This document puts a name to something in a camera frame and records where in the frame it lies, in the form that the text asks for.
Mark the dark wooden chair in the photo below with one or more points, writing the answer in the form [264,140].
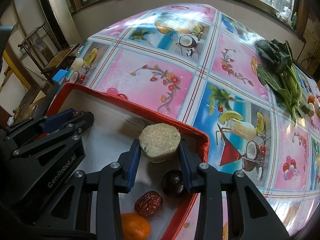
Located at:
[47,62]

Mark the blue sponge block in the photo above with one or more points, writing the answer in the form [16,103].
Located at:
[59,76]

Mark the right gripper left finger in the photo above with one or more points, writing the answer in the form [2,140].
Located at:
[87,206]

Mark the dark purple plum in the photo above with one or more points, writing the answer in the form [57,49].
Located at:
[173,184]

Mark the red rimmed white tray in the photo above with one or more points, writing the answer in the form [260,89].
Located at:
[117,123]

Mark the colourful fruit print tablecloth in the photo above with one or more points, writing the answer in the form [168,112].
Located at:
[197,65]

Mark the white plastic bag on sill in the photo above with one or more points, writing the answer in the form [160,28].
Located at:
[285,15]

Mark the large sugarcane chunk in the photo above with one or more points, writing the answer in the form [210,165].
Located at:
[159,142]

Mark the green leafy vegetable bunch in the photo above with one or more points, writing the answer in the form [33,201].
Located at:
[278,72]

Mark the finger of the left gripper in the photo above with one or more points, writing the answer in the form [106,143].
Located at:
[80,122]
[31,128]

